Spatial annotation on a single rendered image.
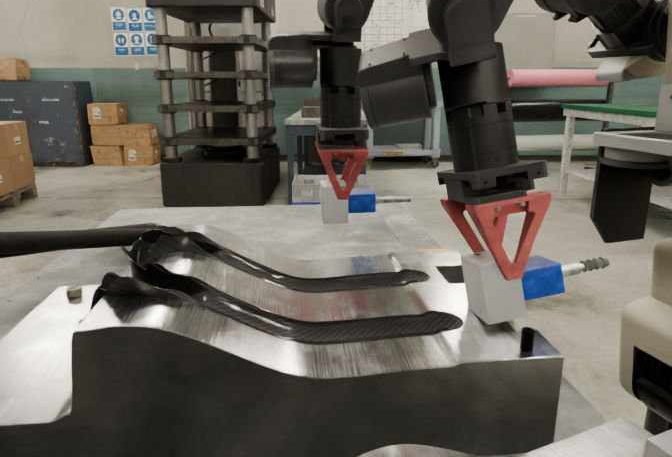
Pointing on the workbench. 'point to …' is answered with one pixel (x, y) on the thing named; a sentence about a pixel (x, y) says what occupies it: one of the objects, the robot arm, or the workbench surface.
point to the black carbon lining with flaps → (164, 280)
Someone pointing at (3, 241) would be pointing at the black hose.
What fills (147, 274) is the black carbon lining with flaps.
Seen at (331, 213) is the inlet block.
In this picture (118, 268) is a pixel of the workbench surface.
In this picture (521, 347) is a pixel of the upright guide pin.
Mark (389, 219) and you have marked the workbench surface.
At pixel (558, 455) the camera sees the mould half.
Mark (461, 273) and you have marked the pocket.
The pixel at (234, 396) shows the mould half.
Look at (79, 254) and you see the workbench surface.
